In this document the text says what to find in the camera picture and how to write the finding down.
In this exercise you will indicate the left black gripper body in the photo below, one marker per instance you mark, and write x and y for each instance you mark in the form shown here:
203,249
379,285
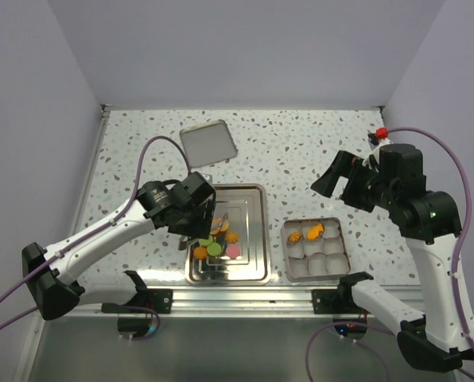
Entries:
196,221

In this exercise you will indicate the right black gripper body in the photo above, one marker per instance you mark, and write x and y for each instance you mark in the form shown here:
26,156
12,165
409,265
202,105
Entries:
366,189

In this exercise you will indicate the round dotted orange cookie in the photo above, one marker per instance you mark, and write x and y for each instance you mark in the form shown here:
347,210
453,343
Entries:
217,227

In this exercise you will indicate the green sandwich cookie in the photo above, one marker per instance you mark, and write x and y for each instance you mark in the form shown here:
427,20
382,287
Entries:
214,250
206,242

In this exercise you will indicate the pink sandwich cookie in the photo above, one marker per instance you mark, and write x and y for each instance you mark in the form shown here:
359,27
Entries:
233,251

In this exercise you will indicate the orange fish cookie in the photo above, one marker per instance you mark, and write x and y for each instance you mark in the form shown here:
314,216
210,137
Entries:
315,232

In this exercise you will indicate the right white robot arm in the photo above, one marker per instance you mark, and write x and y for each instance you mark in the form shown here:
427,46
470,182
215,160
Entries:
440,337

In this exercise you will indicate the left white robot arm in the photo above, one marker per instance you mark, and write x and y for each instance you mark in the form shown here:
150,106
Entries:
56,268

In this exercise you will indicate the orange chip cookie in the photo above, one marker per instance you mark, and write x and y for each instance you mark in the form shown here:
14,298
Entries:
200,253

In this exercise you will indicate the large steel tray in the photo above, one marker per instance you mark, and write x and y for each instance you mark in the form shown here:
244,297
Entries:
245,205

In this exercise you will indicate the square tin lid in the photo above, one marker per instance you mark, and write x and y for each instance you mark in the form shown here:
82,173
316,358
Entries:
208,143

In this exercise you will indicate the pink cookie tin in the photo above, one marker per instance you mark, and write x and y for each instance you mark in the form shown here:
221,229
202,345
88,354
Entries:
324,259

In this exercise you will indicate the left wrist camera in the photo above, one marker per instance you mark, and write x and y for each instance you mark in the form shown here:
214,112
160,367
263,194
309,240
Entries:
207,177

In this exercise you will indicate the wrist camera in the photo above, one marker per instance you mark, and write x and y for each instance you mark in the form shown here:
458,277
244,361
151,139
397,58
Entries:
377,139
207,177

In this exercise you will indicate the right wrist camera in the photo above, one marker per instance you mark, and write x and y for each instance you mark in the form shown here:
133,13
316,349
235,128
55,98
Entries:
377,139

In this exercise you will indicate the aluminium rail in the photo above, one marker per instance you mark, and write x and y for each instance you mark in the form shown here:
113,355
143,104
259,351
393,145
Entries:
194,302

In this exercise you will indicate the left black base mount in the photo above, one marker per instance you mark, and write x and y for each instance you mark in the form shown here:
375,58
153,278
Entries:
158,300

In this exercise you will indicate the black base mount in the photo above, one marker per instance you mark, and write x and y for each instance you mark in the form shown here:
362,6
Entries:
158,300
338,300

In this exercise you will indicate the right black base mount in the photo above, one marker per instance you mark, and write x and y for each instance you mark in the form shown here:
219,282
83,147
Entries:
338,300

